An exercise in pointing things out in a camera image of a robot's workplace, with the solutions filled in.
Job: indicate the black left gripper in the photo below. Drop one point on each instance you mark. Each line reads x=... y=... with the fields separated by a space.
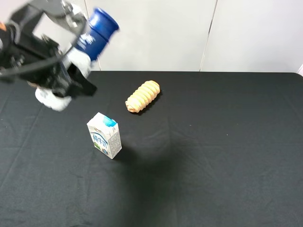
x=38 y=60

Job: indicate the blue white yogurt bottle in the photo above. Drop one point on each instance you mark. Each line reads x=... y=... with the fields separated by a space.
x=89 y=46

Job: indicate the white milk carton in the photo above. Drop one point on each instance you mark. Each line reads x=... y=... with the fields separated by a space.
x=105 y=135

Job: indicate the ridged bread roll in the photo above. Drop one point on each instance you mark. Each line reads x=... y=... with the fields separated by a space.
x=142 y=96

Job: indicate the black tablecloth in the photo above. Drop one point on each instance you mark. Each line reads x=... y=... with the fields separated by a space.
x=213 y=149

